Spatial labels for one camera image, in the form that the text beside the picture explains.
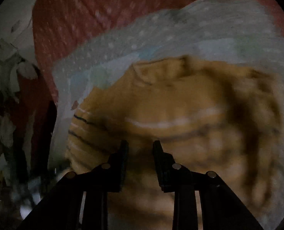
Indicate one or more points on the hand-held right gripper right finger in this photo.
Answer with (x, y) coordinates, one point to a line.
(157, 158)

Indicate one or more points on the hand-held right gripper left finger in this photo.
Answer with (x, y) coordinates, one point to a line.
(123, 158)

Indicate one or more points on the yellow striped knit sweater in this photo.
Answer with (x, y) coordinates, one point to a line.
(185, 100)

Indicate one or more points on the white textured blanket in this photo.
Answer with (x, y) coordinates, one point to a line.
(204, 28)

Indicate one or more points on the red dotted bedsheet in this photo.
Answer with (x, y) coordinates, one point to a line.
(89, 14)

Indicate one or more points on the white crumpled cloth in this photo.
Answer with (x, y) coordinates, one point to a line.
(10, 52)

